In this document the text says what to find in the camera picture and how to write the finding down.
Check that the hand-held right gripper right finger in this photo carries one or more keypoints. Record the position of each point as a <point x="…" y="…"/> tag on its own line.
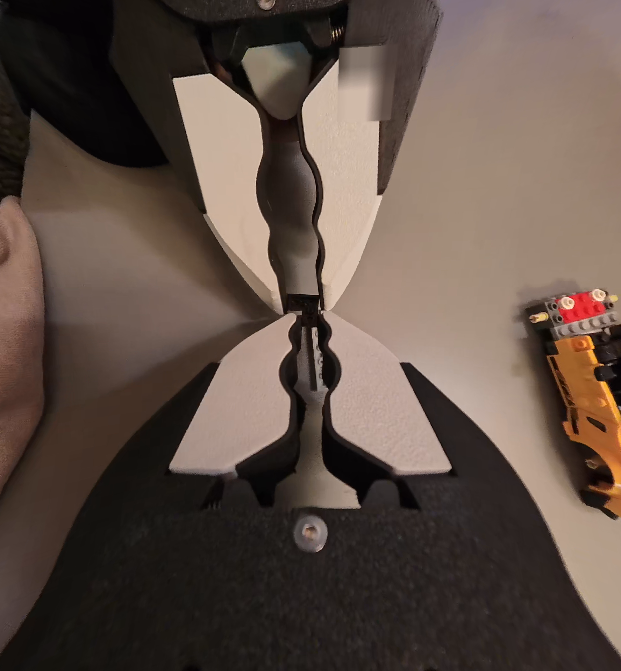
<point x="384" y="414"/>

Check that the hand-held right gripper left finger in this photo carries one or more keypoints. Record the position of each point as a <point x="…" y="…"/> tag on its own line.
<point x="242" y="409"/>

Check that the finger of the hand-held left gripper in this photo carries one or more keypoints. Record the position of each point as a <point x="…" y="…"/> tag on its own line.
<point x="226" y="167"/>
<point x="347" y="199"/>

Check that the long grey lego plate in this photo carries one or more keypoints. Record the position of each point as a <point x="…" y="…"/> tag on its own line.
<point x="315" y="361"/>

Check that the small black lego piece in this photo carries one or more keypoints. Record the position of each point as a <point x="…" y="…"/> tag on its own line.
<point x="304" y="304"/>

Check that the yellow lego car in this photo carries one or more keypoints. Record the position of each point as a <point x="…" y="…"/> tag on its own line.
<point x="604" y="445"/>

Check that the person's left forearm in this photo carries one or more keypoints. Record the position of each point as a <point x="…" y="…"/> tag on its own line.
<point x="69" y="89"/>

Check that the taupe sweatshirt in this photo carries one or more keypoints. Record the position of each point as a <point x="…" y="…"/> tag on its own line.
<point x="6" y="340"/>

